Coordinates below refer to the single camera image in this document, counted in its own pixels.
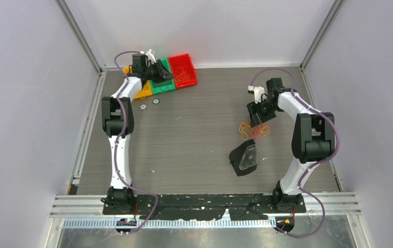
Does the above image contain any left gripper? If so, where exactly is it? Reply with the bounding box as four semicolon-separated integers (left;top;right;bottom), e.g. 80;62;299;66
144;60;175;84

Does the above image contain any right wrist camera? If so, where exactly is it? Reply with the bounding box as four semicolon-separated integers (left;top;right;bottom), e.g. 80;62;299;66
247;85;265;103

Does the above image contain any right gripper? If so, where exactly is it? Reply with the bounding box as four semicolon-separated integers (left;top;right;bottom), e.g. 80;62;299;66
247;98;280;128

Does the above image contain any green plastic bin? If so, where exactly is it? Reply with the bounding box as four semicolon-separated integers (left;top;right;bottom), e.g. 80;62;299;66
150;58;175;95

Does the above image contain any orange cable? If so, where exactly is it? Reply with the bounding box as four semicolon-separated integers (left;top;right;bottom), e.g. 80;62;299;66
175;67;193;83

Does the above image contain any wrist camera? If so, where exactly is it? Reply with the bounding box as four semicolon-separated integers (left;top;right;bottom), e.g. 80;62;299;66
247;85;265;103
145;49;156;64

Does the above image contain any cable bundle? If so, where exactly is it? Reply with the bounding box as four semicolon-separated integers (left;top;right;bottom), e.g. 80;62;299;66
239;121;272;141

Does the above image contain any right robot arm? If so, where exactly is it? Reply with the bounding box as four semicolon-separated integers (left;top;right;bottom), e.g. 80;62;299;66
247;78;337;212

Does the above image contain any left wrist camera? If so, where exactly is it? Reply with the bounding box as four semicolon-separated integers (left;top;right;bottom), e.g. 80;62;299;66
145;49;156;64

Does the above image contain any red plastic bin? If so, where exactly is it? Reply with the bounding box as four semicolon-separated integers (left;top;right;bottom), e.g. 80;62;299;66
167;53;198;89

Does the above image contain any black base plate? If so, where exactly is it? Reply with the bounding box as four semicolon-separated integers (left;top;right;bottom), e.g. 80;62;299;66
101;193;306;221

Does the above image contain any yellow plastic bin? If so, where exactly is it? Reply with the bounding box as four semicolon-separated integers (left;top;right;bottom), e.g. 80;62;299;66
120;67;153;100

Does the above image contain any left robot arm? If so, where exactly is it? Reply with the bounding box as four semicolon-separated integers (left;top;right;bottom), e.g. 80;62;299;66
101;50;174;214

